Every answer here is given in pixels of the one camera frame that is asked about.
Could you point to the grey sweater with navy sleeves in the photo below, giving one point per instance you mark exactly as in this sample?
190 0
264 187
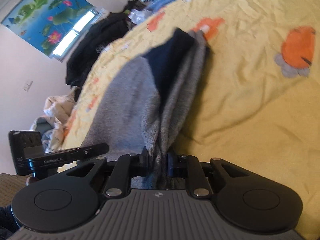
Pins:
130 105

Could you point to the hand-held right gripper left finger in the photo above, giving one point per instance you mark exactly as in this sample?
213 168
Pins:
143 161

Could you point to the person's left hand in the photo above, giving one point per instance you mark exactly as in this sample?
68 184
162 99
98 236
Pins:
31 180

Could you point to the lotus flower curtain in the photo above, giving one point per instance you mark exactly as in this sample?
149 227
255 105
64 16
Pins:
42 12

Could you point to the pile of black clothes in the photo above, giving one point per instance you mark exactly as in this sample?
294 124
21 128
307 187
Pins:
92 47

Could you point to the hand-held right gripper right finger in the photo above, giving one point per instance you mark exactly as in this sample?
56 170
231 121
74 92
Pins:
172 163

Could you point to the yellow printed bedsheet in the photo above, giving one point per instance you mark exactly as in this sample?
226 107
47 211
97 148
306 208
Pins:
250 120

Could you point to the white wall switch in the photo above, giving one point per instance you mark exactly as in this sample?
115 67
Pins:
28 85

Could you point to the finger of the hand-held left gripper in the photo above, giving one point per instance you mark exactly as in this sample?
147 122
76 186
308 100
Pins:
87 152

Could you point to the white crumpled quilt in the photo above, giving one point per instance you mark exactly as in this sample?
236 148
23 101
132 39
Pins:
58 120

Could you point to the white plastic bag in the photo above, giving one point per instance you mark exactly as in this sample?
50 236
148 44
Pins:
137 16

